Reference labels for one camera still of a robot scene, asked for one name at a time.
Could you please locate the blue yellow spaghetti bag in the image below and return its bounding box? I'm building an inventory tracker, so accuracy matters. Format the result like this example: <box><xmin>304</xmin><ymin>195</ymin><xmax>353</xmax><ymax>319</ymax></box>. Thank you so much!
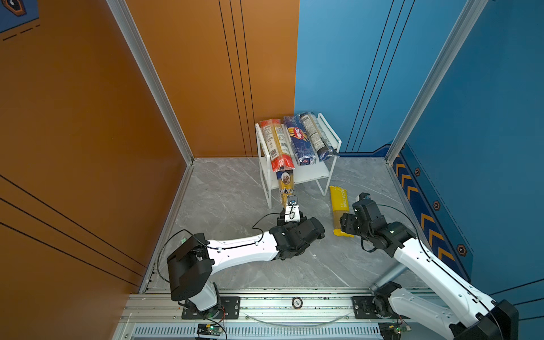
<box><xmin>276</xmin><ymin>169</ymin><xmax>294</xmax><ymax>208</ymax></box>

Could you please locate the blue Barilla spaghetti bag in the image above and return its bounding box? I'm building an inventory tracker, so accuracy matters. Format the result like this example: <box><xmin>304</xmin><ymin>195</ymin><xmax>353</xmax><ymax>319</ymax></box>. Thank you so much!
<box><xmin>283</xmin><ymin>116</ymin><xmax>317</xmax><ymax>166</ymax></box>

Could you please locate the clear white-label spaghetti bag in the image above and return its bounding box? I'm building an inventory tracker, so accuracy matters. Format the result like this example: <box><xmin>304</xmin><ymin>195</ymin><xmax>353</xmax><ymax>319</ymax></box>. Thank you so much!
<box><xmin>299</xmin><ymin>112</ymin><xmax>338</xmax><ymax>162</ymax></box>

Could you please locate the red spaghetti bag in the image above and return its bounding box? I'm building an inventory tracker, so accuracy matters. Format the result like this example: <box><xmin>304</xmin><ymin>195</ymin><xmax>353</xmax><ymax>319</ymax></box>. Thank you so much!
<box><xmin>259</xmin><ymin>119</ymin><xmax>295</xmax><ymax>172</ymax></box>

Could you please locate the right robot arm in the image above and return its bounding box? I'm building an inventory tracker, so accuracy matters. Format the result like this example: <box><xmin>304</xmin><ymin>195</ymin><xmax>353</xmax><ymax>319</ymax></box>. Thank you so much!
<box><xmin>339</xmin><ymin>193</ymin><xmax>519</xmax><ymax>339</ymax></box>

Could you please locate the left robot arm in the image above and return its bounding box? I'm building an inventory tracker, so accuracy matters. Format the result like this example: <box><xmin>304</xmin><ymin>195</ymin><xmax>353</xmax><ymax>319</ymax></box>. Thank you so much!
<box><xmin>167</xmin><ymin>218</ymin><xmax>325</xmax><ymax>314</ymax></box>

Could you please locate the white two-tier shelf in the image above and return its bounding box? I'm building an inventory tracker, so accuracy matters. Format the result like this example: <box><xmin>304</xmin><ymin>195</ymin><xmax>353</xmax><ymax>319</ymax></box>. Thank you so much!
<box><xmin>255</xmin><ymin>113</ymin><xmax>341</xmax><ymax>208</ymax></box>

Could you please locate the silver metal cylinder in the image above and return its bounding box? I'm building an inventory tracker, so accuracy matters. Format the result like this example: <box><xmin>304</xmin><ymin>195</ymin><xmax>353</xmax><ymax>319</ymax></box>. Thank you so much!
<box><xmin>369</xmin><ymin>263</ymin><xmax>407</xmax><ymax>293</ymax></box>

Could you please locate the right circuit board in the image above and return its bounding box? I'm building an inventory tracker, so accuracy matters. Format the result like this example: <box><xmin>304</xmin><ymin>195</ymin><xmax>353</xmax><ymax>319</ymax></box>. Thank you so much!
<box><xmin>378</xmin><ymin>323</ymin><xmax>407</xmax><ymax>340</ymax></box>

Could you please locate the circuit board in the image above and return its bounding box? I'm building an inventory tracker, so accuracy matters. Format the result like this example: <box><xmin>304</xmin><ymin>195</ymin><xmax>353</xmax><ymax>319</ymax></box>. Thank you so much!
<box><xmin>196</xmin><ymin>323</ymin><xmax>225</xmax><ymax>339</ymax></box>
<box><xmin>378</xmin><ymin>323</ymin><xmax>407</xmax><ymax>340</ymax></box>

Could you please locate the left circuit board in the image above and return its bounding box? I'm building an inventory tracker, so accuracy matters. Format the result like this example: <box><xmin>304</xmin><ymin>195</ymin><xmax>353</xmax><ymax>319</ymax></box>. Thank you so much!
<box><xmin>196</xmin><ymin>323</ymin><xmax>225</xmax><ymax>339</ymax></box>

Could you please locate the round rail knob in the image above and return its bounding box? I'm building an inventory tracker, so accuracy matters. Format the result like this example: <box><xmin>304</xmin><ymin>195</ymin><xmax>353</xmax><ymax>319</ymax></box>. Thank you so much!
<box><xmin>291</xmin><ymin>297</ymin><xmax>303</xmax><ymax>310</ymax></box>

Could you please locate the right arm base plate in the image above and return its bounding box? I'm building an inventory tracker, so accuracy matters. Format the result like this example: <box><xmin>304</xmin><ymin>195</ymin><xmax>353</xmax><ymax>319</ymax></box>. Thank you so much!
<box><xmin>351</xmin><ymin>296</ymin><xmax>405</xmax><ymax>320</ymax></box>

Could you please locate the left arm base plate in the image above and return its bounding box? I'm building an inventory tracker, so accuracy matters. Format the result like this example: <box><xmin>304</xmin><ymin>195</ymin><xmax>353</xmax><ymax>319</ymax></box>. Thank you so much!
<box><xmin>181</xmin><ymin>296</ymin><xmax>241</xmax><ymax>321</ymax></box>

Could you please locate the aluminium front rail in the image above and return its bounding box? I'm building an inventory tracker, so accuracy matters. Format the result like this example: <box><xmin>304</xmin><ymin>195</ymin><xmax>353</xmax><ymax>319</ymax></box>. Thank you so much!
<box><xmin>111</xmin><ymin>288</ymin><xmax>487</xmax><ymax>340</ymax></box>

